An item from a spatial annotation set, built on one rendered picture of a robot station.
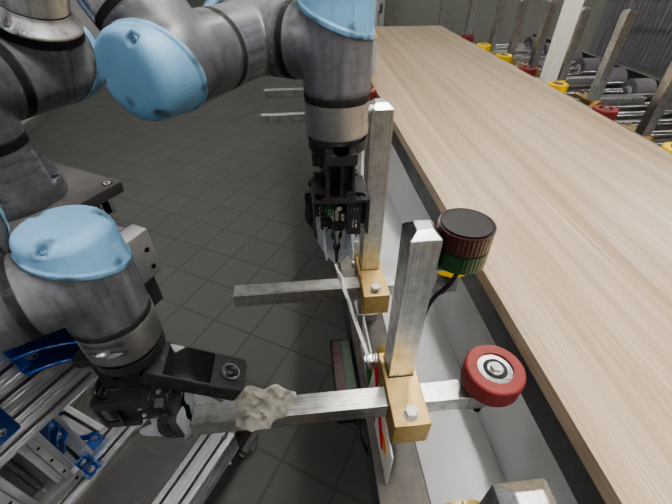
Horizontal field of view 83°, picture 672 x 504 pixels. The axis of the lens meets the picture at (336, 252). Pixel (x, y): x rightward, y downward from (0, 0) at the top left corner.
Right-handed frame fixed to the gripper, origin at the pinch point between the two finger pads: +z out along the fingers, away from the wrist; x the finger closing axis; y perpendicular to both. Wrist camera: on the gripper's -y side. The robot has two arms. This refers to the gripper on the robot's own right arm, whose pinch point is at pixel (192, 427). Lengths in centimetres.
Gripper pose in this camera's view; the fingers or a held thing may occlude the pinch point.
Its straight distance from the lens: 62.1
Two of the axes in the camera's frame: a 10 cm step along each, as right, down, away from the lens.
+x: 1.0, 6.3, -7.7
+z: 0.0, 7.7, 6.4
